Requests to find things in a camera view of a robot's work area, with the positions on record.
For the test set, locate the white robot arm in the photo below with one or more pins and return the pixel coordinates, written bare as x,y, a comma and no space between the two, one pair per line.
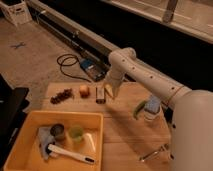
191,147

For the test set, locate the blue power device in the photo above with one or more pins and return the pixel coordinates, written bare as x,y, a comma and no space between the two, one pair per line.
92,70

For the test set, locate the orange apple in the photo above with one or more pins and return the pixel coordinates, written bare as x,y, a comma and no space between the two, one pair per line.
84,91

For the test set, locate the green pepper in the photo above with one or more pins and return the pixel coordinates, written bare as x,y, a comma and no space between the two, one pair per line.
138,108

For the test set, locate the bunch of dark grapes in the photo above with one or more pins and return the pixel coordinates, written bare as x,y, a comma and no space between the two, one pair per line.
61,96

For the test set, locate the blue sponge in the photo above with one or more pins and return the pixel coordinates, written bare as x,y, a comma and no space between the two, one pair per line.
153,105

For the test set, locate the clear glass jar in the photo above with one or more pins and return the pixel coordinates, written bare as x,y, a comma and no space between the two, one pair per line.
150,117

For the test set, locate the green plastic cup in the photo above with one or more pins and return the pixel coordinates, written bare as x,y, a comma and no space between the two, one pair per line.
76,133

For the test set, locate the metal can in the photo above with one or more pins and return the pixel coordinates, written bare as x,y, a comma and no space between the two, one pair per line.
57,131

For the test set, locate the grey blue cloth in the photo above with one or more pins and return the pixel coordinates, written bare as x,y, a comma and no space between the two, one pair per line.
45,138

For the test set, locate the black chair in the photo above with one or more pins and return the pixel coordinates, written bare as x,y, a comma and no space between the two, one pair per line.
12,104

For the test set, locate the yellow plastic bin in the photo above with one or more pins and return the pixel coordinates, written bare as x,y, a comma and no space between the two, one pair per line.
26,156

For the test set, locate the white cardboard box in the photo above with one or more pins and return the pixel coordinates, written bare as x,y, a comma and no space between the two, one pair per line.
16,14

